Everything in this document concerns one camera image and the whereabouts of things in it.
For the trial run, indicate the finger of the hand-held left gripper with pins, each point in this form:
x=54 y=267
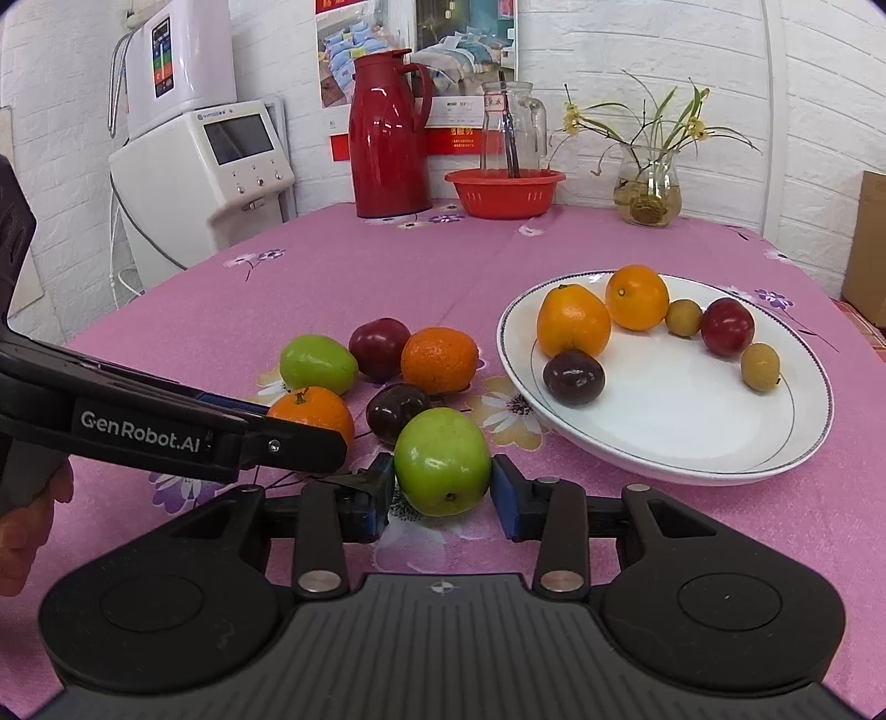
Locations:
x=221 y=403
x=304 y=443

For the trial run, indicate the green yellow-flowered plant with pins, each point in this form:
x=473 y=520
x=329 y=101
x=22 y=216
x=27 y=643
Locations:
x=661 y=124

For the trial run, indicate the red plastic basin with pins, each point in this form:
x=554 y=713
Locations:
x=505 y=197

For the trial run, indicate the white plate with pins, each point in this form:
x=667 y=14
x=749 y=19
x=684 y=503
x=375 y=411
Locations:
x=678 y=422

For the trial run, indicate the cardboard box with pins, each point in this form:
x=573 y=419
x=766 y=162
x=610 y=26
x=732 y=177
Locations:
x=869 y=249

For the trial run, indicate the red thermos jug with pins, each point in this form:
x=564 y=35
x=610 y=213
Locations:
x=387 y=138

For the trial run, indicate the red apple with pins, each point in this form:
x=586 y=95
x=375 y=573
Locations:
x=727 y=327
x=379 y=346

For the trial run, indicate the mandarin with green stem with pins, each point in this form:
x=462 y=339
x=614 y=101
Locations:
x=311 y=415

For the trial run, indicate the dark purple plum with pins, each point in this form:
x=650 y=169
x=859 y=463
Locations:
x=396 y=412
x=573 y=377

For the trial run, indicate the white appliance with screen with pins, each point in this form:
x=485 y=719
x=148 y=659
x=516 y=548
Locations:
x=173 y=201

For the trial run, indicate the pink floral tablecloth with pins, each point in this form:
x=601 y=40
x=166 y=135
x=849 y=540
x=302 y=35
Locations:
x=429 y=277

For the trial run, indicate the person's left hand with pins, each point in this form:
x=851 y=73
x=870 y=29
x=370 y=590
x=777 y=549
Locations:
x=21 y=547

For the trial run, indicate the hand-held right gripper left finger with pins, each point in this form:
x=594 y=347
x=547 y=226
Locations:
x=382 y=498

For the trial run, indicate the dark stirring rod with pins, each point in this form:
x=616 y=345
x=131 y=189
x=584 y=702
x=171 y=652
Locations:
x=511 y=138

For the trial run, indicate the green apple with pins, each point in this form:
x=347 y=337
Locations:
x=318 y=363
x=443 y=460

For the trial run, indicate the wall poster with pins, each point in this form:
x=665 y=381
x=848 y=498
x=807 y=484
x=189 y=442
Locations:
x=457 y=41

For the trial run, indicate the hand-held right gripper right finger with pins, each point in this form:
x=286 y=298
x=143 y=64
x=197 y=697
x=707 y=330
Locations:
x=505 y=498

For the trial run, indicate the white wall-mounted water purifier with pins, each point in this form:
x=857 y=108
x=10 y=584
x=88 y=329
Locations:
x=187 y=62

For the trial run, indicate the rough-skinned tangerine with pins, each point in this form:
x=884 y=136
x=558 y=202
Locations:
x=439 y=360

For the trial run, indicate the glass pitcher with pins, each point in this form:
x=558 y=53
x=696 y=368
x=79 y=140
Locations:
x=529 y=131

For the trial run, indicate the red plaid cloth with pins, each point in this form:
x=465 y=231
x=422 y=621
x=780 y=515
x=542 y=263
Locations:
x=865 y=336

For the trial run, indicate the large smooth orange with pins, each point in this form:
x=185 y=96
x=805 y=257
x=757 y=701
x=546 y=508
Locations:
x=574 y=322

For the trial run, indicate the glass vase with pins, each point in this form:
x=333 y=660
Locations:
x=647 y=197

